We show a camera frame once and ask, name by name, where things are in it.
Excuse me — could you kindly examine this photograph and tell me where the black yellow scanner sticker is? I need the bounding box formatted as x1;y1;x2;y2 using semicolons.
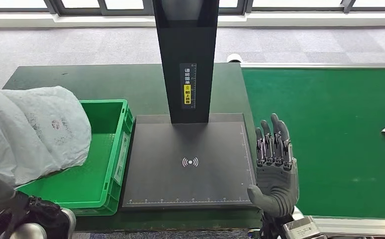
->
180;63;197;110

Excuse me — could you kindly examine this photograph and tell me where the black inbound scanner machine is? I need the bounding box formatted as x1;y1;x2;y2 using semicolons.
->
120;0;262;212

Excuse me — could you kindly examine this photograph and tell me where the white window sill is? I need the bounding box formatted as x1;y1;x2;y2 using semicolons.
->
0;12;385;29

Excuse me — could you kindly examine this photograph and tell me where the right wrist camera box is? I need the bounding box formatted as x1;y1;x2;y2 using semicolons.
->
282;216;325;239

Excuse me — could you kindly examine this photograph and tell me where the green conveyor belt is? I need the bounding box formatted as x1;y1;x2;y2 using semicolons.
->
242;67;385;220

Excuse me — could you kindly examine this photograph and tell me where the green plastic crate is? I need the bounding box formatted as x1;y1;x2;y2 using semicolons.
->
16;99;134;217

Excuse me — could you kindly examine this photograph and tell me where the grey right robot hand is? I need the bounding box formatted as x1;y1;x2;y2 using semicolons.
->
247;113;300;219

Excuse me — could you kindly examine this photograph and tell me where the white crate label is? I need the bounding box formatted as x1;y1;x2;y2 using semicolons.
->
113;131;130;185

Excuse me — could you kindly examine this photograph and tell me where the dark green table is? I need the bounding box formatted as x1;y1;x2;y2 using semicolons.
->
1;62;266;232

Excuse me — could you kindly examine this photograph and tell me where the dark window frame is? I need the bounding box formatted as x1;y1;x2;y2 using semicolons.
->
0;0;385;15

